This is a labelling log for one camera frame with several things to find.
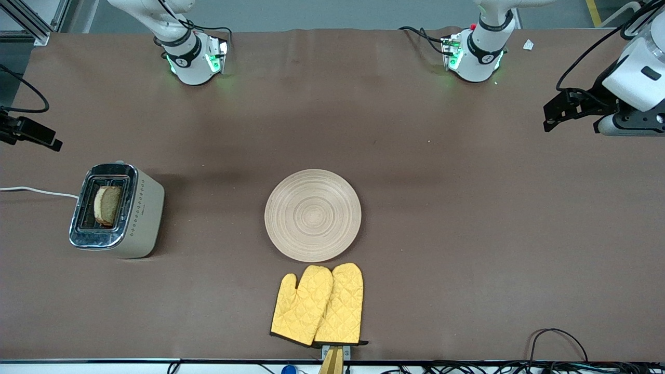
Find white toaster power cord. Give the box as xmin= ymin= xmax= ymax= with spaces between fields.
xmin=0 ymin=186 xmax=79 ymax=199

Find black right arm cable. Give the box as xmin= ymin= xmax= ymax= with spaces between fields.
xmin=0 ymin=65 xmax=50 ymax=114

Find yellow quilted oven mitt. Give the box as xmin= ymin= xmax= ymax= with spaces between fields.
xmin=270 ymin=266 xmax=335 ymax=348
xmin=314 ymin=262 xmax=369 ymax=346

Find beige chrome toaster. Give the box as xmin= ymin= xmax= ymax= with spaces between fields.
xmin=69 ymin=163 xmax=165 ymax=259

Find black cable bundle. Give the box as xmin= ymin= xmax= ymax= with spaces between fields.
xmin=364 ymin=361 xmax=665 ymax=374

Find black left base cable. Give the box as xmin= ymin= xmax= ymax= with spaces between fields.
xmin=399 ymin=26 xmax=447 ymax=55

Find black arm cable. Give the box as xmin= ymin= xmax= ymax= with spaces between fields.
xmin=0 ymin=65 xmax=50 ymax=114
xmin=557 ymin=0 xmax=665 ymax=94

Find metal bracket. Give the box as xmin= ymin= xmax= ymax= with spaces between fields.
xmin=322 ymin=344 xmax=352 ymax=362

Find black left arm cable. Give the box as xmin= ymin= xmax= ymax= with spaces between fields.
xmin=557 ymin=0 xmax=665 ymax=94

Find large table cover mat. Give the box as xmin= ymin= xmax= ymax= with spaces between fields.
xmin=0 ymin=27 xmax=665 ymax=362

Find bread slice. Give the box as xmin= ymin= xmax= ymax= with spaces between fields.
xmin=94 ymin=185 xmax=123 ymax=228

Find black looped cable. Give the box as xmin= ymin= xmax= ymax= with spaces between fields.
xmin=529 ymin=328 xmax=589 ymax=364

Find round wooden plate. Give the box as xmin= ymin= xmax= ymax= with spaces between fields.
xmin=264 ymin=169 xmax=362 ymax=263

